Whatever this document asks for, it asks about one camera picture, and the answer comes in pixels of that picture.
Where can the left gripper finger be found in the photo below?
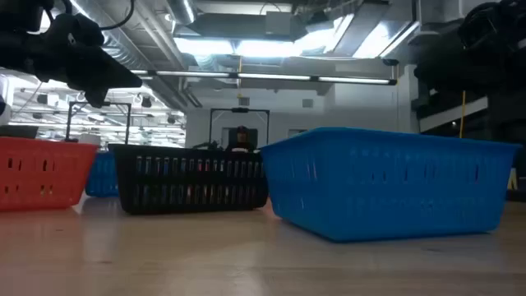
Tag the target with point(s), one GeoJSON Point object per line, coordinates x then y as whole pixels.
{"type": "Point", "coordinates": [96, 95]}
{"type": "Point", "coordinates": [117, 74]}

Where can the blue plastic basket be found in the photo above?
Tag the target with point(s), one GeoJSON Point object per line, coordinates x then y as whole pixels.
{"type": "Point", "coordinates": [370, 205]}
{"type": "Point", "coordinates": [102, 177]}

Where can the orange plastic basket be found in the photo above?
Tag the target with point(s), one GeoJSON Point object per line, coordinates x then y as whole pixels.
{"type": "Point", "coordinates": [70, 177]}

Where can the black plastic basket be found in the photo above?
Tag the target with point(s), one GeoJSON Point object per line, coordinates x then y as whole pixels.
{"type": "Point", "coordinates": [185, 151]}

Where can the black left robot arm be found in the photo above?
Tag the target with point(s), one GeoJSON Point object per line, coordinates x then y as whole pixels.
{"type": "Point", "coordinates": [20, 16]}

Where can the black monitor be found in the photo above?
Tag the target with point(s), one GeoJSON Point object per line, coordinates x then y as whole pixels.
{"type": "Point", "coordinates": [18, 131]}

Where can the yellow and white cup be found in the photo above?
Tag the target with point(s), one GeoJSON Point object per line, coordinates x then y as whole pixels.
{"type": "Point", "coordinates": [512, 181]}

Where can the person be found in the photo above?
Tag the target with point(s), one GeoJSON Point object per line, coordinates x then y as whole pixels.
{"type": "Point", "coordinates": [241, 144]}

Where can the long tube light bar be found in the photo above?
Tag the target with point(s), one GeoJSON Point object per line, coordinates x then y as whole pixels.
{"type": "Point", "coordinates": [271, 76]}

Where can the black gantry frame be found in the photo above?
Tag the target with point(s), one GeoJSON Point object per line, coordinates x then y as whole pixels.
{"type": "Point", "coordinates": [239, 109]}
{"type": "Point", "coordinates": [119, 103]}

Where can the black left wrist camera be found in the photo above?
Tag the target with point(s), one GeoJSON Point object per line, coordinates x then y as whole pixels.
{"type": "Point", "coordinates": [80, 29]}

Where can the black security camera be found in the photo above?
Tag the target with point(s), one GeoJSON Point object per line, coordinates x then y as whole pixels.
{"type": "Point", "coordinates": [390, 62]}

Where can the grey ceiling air duct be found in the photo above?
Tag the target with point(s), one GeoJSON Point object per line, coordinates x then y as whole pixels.
{"type": "Point", "coordinates": [230, 26]}

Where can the grey wall vent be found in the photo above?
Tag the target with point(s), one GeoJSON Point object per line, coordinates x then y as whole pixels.
{"type": "Point", "coordinates": [243, 101]}
{"type": "Point", "coordinates": [307, 103]}

